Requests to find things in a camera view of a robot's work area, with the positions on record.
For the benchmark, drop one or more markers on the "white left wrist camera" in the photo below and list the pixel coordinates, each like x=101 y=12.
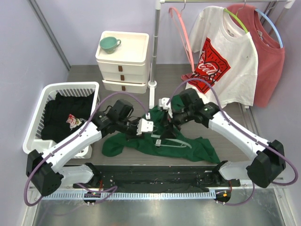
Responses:
x=145 y=125

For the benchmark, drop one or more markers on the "lime green hanger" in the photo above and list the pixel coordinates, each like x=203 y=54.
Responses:
x=237 y=19

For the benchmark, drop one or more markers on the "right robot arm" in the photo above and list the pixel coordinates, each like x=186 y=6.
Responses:
x=264 y=163

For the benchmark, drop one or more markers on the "pink hanger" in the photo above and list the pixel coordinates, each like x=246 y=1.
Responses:
x=178 y=21

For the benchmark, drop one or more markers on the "mint green hanger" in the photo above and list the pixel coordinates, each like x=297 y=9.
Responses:
x=170 y=143

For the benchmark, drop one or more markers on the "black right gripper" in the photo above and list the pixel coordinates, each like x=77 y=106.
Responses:
x=169 y=132

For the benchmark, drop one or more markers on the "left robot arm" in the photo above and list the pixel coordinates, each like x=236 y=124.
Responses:
x=47 y=170

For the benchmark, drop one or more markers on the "blue hanger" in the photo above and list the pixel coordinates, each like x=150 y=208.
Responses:
x=274 y=29

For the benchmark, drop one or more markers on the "white graphic t-shirt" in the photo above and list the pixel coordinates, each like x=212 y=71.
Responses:
x=227 y=67

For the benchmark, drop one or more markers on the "white drawer unit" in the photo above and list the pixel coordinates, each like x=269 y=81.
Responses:
x=127 y=68

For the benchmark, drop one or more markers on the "perforated white cable duct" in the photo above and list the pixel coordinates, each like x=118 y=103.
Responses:
x=84 y=195

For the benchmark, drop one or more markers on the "metal clothes rack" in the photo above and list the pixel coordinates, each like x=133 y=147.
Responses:
x=152 y=84

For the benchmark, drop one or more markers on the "green t-shirt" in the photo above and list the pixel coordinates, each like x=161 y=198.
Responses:
x=198 y=149

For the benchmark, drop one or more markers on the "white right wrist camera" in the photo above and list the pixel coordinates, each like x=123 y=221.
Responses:
x=164 y=104

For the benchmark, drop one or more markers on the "white laundry basket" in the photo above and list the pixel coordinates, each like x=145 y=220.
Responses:
x=33 y=138

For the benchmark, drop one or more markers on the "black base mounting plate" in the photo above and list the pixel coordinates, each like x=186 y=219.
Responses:
x=159 y=179

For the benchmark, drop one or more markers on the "teal cup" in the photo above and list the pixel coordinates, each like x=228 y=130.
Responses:
x=109 y=44

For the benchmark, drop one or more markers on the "black t-shirt in basket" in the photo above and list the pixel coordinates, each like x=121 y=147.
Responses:
x=65 y=115

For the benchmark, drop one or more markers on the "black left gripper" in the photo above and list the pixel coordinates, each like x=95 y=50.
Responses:
x=134 y=134

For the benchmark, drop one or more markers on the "red t-shirt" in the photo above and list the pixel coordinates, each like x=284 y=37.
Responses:
x=271 y=56

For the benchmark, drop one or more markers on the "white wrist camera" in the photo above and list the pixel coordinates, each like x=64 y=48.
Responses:
x=145 y=125
x=164 y=104

